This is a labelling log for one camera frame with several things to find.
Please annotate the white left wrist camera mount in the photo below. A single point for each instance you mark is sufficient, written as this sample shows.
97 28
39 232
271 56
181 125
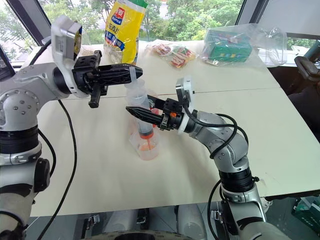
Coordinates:
58 42

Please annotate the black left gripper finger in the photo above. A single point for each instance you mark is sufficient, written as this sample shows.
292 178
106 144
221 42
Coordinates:
117 79
117 69

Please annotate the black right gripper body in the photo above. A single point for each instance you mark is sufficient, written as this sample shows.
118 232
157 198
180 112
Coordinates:
172 115

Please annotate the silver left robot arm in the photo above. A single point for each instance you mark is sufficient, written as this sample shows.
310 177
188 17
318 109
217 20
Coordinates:
25 100

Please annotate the clear plastic syringe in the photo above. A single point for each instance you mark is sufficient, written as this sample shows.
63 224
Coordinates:
137 97

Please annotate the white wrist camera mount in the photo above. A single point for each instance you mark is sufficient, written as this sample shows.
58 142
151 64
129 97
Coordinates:
186 90
58 42

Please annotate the clear bag of snack packets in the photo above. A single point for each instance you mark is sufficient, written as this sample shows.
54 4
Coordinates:
177 56

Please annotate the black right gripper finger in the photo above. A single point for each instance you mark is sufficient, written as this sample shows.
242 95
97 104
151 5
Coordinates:
157 102
145 115

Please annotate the silver rounded robot leg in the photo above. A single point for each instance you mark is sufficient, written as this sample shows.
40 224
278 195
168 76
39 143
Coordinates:
191 222

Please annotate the green cardboard box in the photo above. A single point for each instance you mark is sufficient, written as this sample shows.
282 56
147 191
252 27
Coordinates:
225 50

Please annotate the green crate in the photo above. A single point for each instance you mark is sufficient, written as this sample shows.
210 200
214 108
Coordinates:
307 212

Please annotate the yellow plastic snack bag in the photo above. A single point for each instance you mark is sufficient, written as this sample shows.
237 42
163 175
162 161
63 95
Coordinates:
127 27

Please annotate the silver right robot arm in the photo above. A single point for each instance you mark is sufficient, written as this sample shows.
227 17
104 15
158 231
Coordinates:
225 140

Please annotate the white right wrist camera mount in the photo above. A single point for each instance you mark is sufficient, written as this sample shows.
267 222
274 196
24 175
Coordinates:
186 90

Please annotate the green box in plastic bag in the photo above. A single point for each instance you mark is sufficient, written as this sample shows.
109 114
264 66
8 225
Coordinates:
270 42

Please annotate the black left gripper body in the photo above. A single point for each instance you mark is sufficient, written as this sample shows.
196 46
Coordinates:
83 71

